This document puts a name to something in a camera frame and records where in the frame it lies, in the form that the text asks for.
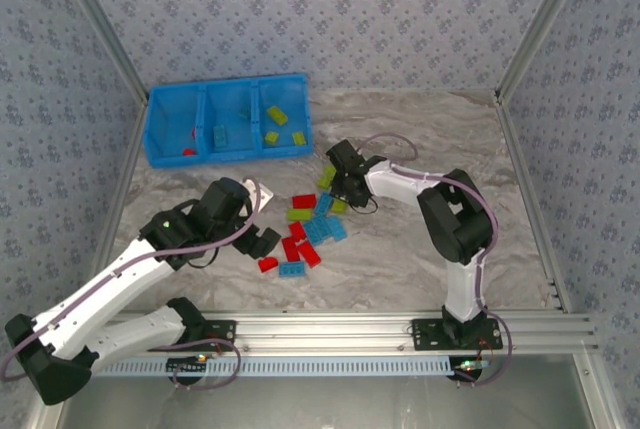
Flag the blue three-compartment plastic bin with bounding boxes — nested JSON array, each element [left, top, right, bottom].
[[143, 72, 315, 170]]

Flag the small circuit board with LED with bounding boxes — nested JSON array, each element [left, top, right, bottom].
[[452, 357, 494, 375], [166, 355, 210, 375]]

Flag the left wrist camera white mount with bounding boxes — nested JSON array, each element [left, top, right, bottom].
[[243, 177, 275, 210]]

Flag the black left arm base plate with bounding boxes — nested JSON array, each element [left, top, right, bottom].
[[197, 319, 237, 352]]

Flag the aluminium table side rail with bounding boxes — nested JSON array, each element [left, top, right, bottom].
[[92, 93, 151, 270], [494, 90, 574, 314]]

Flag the aluminium mounting rail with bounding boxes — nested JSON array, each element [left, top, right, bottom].
[[114, 312, 599, 354]]

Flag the white slotted cable duct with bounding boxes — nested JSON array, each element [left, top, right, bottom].
[[94, 354, 456, 378]]

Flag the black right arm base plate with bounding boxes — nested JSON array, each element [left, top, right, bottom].
[[410, 318, 504, 352]]

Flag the aluminium frame post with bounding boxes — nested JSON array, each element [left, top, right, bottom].
[[494, 0, 596, 100], [49, 0, 150, 103]]

